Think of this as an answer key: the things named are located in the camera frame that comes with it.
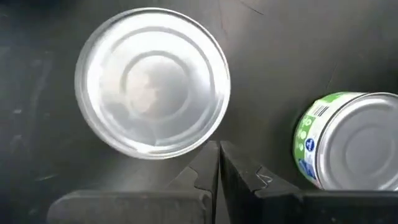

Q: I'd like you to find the Bumble Bee tuna can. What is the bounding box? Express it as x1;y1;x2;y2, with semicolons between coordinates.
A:
73;7;231;161
292;91;398;191

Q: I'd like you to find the black table mat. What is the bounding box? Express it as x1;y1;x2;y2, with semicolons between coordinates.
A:
0;0;398;224

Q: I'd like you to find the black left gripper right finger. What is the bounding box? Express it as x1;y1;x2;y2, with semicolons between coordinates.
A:
220;140;398;224

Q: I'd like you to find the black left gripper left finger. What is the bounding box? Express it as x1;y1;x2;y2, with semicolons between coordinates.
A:
46;140;220;224

